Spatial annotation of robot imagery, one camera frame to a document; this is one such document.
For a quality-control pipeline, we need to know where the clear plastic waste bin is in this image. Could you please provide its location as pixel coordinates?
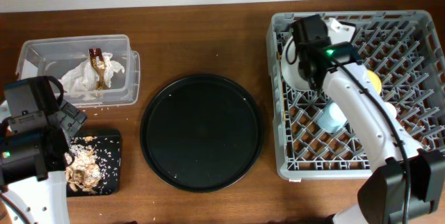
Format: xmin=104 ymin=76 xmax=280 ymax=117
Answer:
xmin=16 ymin=34 xmax=140 ymax=108

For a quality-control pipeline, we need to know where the pink plastic cup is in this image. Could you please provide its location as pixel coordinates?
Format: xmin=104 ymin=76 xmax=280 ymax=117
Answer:
xmin=385 ymin=102 xmax=397 ymax=118

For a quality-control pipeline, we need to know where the grey dishwasher rack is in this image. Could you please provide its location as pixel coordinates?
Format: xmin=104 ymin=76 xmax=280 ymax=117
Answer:
xmin=266 ymin=10 xmax=444 ymax=182

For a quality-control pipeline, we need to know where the round black serving tray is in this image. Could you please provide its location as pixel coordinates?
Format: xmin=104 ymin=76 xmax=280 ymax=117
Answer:
xmin=140 ymin=74 xmax=264 ymax=193

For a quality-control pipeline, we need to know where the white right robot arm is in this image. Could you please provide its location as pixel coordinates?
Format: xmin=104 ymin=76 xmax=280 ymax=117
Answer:
xmin=282 ymin=15 xmax=444 ymax=224

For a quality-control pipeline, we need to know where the food scraps and rice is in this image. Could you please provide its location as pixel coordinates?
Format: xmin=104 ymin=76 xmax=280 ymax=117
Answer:
xmin=65 ymin=136 xmax=102 ymax=195

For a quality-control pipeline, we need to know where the white paper napkin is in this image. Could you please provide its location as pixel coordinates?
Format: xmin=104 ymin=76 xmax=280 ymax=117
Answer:
xmin=59 ymin=52 xmax=125 ymax=101

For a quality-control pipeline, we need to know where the grey round plate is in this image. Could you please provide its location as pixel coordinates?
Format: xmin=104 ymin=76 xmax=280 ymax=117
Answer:
xmin=280 ymin=36 xmax=311 ymax=91

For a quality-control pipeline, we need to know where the gold brown snack wrapper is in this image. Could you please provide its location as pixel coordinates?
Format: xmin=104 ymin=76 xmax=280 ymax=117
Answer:
xmin=88 ymin=48 xmax=106 ymax=90

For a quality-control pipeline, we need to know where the black rectangular waste tray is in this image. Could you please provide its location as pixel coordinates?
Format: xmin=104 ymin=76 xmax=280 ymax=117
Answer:
xmin=67 ymin=129 xmax=122 ymax=197

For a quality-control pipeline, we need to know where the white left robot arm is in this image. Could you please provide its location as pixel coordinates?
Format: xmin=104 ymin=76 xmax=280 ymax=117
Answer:
xmin=1 ymin=76 xmax=87 ymax=223

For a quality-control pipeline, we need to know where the yellow plastic bowl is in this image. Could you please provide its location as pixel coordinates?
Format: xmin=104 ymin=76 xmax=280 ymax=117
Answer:
xmin=366 ymin=70 xmax=382 ymax=95

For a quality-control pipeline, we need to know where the light blue plastic cup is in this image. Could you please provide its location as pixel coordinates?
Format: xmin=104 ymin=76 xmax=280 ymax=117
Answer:
xmin=316 ymin=102 xmax=348 ymax=134

